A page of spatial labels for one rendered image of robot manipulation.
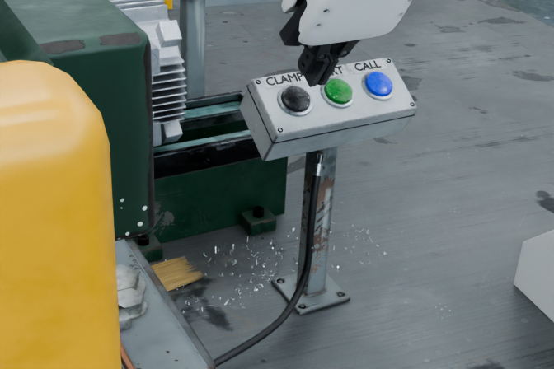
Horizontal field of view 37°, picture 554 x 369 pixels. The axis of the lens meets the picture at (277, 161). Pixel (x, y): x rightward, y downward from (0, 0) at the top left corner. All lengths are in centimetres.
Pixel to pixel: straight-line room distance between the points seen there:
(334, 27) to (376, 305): 40
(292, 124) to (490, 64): 98
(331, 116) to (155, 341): 50
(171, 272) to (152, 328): 64
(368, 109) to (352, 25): 17
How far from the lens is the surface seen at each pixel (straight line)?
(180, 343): 37
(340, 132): 85
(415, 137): 139
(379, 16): 72
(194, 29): 138
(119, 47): 26
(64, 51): 25
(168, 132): 100
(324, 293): 99
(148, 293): 40
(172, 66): 97
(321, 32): 70
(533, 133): 148
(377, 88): 87
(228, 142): 105
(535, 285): 104
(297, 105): 82
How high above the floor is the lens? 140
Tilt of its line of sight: 28 degrees down
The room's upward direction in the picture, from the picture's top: 3 degrees clockwise
